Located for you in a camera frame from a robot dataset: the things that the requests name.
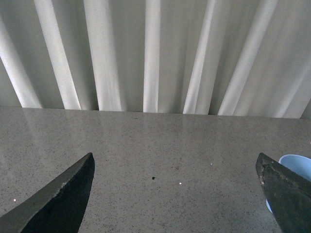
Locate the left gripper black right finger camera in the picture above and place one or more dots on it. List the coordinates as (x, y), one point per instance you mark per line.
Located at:
(272, 175)

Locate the blue plastic cup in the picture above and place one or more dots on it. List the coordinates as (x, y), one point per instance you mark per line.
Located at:
(301, 166)

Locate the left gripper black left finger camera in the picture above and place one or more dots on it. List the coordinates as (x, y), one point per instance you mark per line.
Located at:
(58, 207)

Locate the white pleated curtain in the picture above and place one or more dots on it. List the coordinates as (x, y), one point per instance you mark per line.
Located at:
(216, 57)

